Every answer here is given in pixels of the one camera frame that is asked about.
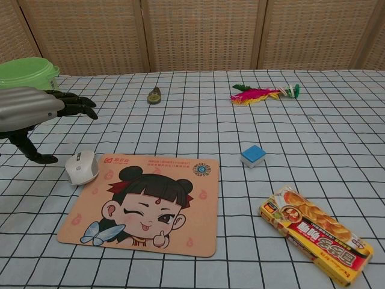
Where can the green plastic bucket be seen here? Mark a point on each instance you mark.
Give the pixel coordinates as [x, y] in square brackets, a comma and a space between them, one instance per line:
[24, 72]

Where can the orange cartoon girl mouse pad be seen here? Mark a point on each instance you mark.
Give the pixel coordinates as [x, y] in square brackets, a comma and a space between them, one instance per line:
[195, 228]

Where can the white black-grid tablecloth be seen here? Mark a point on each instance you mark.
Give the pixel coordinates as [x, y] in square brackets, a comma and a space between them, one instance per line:
[192, 129]

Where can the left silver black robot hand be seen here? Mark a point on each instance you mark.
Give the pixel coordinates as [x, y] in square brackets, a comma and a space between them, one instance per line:
[27, 105]

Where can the colourful feather shuttlecock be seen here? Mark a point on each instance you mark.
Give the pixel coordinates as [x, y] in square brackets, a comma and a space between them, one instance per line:
[249, 95]

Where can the small metal paper clip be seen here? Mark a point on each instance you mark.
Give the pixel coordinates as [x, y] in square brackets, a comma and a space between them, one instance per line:
[312, 119]

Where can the olive correction tape dispenser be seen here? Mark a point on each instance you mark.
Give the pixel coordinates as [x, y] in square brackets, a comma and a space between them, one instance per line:
[154, 97]

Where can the yellow curry sauce box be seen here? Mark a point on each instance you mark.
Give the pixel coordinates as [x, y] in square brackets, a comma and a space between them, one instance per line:
[319, 234]

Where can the woven bamboo folding screen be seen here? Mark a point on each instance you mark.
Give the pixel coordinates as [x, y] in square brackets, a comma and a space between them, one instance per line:
[192, 33]

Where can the blue and white cube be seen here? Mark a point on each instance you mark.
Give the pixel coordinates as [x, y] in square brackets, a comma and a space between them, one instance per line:
[253, 153]

